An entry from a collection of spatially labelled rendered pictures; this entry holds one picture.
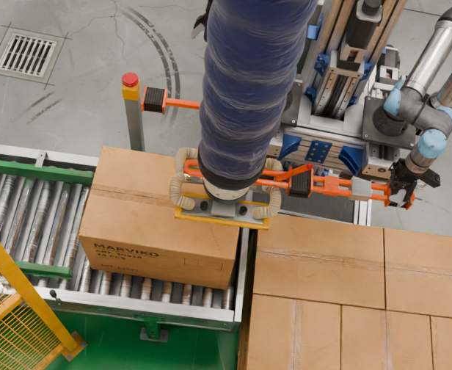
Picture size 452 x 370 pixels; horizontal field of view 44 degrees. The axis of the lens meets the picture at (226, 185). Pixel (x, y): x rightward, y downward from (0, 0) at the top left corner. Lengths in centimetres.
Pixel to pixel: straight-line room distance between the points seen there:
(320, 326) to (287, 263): 31
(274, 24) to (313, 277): 161
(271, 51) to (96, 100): 248
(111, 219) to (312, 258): 96
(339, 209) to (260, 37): 202
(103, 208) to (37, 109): 156
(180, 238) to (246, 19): 115
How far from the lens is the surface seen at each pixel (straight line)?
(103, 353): 302
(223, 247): 215
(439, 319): 274
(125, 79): 241
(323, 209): 312
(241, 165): 171
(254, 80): 134
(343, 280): 263
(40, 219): 269
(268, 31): 121
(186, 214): 199
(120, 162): 230
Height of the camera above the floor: 296
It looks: 63 degrees down
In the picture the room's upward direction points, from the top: 10 degrees clockwise
